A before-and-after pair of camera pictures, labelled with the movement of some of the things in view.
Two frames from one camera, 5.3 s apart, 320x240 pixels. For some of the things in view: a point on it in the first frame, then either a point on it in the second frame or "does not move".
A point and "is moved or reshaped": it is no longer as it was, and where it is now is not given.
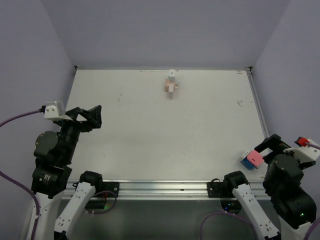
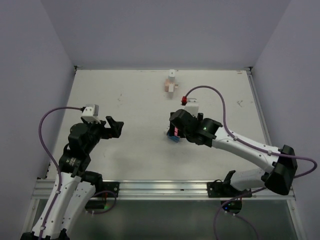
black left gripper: [92, 116] to [114, 131]
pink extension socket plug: [255, 158] is moved or reshaped
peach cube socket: [167, 85] does not move
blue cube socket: [247, 163] to [171, 135]
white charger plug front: [171, 87] does not move
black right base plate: [217, 189] does not move
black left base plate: [107, 186] does not move
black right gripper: [274, 141] to [172, 127]
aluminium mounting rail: [173, 189] does not move
